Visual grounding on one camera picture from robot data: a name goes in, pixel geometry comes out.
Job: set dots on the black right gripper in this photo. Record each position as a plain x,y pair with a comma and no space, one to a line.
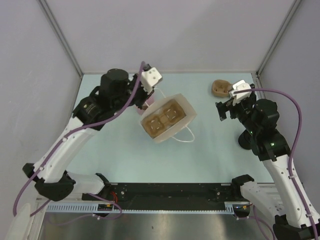
222,107

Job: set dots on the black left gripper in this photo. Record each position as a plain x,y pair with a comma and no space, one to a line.
144,96

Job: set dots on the brown pulp cup carrier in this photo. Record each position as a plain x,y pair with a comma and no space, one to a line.
168,115
220,88

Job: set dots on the white and blue paper bag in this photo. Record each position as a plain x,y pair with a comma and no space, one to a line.
181,125

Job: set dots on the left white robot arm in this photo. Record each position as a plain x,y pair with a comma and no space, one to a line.
113,95

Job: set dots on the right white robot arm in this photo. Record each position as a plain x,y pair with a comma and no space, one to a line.
293,217

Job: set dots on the pink straw holder cup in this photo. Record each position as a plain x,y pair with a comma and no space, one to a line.
145,106

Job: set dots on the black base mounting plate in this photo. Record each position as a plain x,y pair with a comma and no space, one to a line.
174,196

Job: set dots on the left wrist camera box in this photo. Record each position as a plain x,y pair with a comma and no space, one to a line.
150,78

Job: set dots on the aluminium frame rail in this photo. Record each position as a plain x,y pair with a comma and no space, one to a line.
85,203

